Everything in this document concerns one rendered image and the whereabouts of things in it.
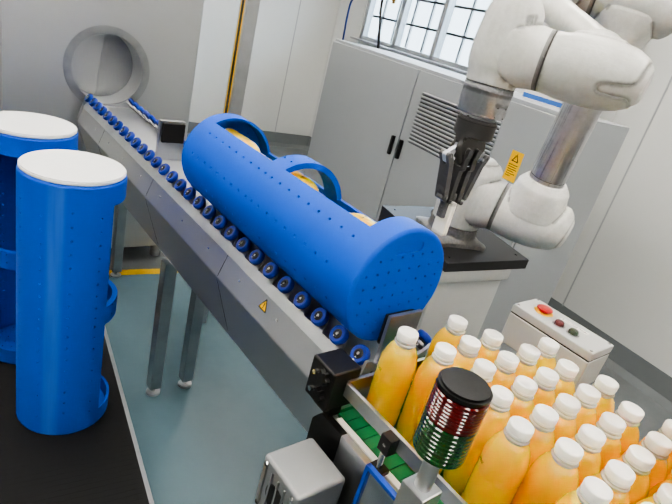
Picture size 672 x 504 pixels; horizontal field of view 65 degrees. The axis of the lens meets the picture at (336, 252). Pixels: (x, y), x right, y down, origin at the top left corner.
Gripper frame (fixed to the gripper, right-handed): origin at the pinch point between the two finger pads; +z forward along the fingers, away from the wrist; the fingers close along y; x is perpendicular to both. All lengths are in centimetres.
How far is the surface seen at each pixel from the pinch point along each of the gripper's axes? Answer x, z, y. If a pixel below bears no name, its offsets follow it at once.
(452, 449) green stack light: -40, 9, -38
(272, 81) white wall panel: 489, 54, 263
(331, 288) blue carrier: 10.6, 20.7, -14.8
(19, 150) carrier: 121, 30, -54
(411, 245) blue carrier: 5.2, 8.9, -0.6
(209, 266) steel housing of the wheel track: 64, 44, -15
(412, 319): 0.2, 24.9, 1.7
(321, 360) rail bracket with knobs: -1.8, 28.1, -24.2
